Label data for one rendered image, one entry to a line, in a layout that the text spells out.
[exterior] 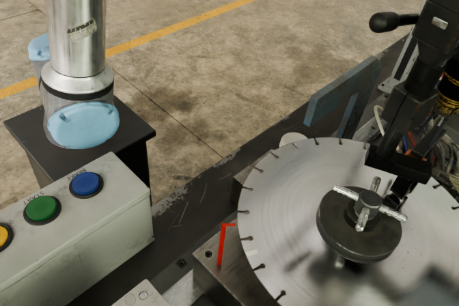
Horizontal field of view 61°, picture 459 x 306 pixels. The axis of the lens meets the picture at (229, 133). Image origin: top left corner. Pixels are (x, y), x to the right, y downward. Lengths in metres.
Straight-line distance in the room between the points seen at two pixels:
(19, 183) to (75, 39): 1.34
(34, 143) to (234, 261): 0.54
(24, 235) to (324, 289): 0.40
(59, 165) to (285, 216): 0.52
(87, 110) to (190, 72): 1.77
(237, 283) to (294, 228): 0.12
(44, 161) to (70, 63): 0.31
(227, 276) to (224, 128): 1.50
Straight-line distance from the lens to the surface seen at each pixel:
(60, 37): 0.65
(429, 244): 0.60
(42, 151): 0.94
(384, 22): 0.43
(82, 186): 0.63
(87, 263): 0.67
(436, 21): 0.45
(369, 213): 0.53
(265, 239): 0.52
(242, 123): 2.08
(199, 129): 2.03
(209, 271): 0.61
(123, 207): 0.62
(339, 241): 0.53
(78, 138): 0.72
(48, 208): 0.62
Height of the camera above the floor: 1.39
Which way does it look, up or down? 44 degrees down
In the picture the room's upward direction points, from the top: 6 degrees clockwise
